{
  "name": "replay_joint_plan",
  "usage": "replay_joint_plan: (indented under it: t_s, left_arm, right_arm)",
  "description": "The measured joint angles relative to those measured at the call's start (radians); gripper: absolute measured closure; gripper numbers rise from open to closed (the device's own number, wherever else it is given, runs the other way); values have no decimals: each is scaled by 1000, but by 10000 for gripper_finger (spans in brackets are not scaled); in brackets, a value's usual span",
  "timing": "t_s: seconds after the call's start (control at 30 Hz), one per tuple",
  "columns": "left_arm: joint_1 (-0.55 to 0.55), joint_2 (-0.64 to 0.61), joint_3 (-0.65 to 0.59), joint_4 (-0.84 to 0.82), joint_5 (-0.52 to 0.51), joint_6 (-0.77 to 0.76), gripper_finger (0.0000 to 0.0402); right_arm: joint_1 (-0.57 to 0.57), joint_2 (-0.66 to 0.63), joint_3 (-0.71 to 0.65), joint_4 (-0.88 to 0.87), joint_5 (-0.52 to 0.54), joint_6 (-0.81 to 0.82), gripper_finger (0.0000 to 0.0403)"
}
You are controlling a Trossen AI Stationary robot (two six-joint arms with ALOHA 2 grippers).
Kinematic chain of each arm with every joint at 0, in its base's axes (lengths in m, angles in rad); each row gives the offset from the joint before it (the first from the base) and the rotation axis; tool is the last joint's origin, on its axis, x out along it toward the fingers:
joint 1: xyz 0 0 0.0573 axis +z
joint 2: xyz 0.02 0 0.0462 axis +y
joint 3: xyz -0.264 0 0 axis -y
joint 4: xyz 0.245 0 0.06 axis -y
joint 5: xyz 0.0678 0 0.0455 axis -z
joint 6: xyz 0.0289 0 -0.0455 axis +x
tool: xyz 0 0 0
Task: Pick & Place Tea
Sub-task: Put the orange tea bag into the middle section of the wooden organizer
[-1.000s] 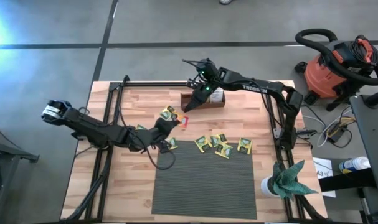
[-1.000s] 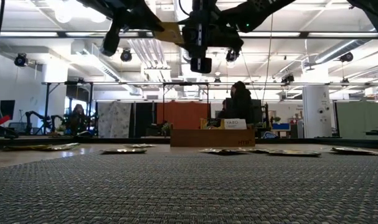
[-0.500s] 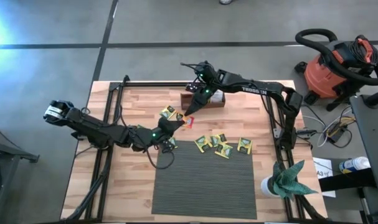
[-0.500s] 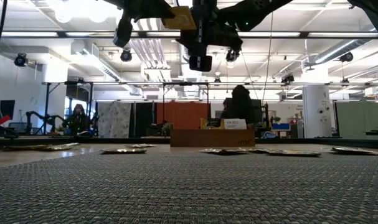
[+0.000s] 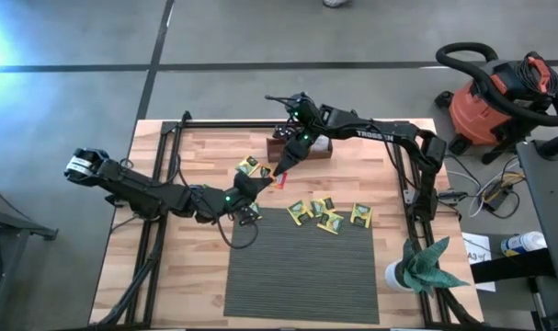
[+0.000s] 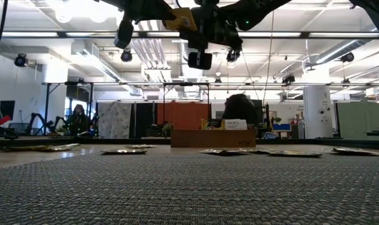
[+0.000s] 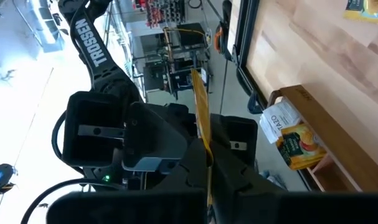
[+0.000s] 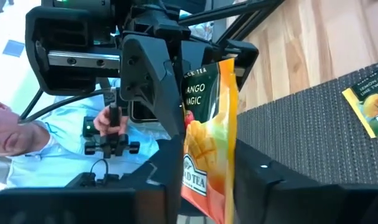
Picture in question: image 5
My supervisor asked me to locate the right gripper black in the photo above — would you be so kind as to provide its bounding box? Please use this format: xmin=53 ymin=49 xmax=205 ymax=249
xmin=272 ymin=94 xmax=328 ymax=177

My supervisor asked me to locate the grey desk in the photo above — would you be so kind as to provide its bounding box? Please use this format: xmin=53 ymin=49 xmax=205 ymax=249
xmin=516 ymin=140 xmax=558 ymax=286

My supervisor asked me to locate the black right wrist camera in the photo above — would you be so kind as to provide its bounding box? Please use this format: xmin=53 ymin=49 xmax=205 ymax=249
xmin=271 ymin=124 xmax=296 ymax=141

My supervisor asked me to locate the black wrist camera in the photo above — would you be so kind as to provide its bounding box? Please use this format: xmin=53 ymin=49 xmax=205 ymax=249
xmin=238 ymin=203 xmax=263 ymax=227
xmin=271 ymin=124 xmax=296 ymax=141

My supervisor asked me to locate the black metal stand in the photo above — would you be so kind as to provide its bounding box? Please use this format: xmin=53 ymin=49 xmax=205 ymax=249
xmin=0 ymin=183 xmax=59 ymax=331

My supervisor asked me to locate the white blue spray can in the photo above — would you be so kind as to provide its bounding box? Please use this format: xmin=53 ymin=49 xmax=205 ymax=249
xmin=500 ymin=231 xmax=548 ymax=257

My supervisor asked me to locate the floor cable bundle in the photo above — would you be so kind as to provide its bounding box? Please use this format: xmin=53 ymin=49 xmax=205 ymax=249
xmin=446 ymin=155 xmax=528 ymax=220

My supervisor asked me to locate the white plant pot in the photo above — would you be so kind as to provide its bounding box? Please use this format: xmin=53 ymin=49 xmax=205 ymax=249
xmin=383 ymin=258 xmax=416 ymax=294

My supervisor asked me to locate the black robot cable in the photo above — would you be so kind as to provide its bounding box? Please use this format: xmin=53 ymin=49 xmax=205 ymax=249
xmin=264 ymin=93 xmax=305 ymax=106
xmin=167 ymin=154 xmax=261 ymax=251

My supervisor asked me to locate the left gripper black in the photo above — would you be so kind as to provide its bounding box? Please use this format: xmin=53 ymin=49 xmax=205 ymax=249
xmin=190 ymin=172 xmax=275 ymax=225

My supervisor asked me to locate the teal artificial plant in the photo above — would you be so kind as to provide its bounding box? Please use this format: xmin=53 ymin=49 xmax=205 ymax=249
xmin=400 ymin=236 xmax=472 ymax=295

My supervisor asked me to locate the orange shop vacuum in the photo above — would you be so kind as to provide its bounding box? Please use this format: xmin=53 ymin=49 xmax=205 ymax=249
xmin=434 ymin=50 xmax=558 ymax=165
xmin=435 ymin=41 xmax=558 ymax=158

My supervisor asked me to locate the mango magic tea bag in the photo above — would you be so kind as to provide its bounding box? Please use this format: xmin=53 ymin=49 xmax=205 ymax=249
xmin=258 ymin=164 xmax=288 ymax=190

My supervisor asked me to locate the white orange Tazo tea bag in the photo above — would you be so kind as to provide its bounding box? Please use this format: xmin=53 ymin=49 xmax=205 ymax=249
xmin=311 ymin=135 xmax=333 ymax=153

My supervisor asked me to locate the black desk foot bar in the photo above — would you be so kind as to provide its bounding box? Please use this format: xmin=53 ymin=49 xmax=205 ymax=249
xmin=470 ymin=247 xmax=558 ymax=284

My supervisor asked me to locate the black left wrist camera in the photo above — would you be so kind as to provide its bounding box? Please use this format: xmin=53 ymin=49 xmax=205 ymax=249
xmin=238 ymin=203 xmax=263 ymax=227

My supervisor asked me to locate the grey woven placemat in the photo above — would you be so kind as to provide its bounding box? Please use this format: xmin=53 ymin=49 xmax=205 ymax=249
xmin=222 ymin=206 xmax=381 ymax=325

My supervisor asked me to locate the wooden tea organizer box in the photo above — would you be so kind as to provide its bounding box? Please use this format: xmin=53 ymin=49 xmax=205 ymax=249
xmin=265 ymin=134 xmax=334 ymax=163

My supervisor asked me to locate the white printed paper sheet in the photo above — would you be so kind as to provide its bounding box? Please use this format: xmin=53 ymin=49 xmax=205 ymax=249
xmin=461 ymin=232 xmax=496 ymax=293

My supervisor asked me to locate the black power box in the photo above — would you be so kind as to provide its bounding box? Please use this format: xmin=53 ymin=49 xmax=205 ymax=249
xmin=482 ymin=183 xmax=515 ymax=213

